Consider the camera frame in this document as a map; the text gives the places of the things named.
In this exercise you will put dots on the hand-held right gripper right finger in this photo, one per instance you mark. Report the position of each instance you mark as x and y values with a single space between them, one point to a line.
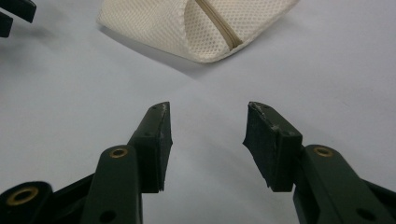
271 149

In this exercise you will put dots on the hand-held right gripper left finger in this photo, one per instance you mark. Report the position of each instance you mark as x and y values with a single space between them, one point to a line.
154 149

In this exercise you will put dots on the white cloth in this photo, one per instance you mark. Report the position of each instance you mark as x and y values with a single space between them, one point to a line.
174 28

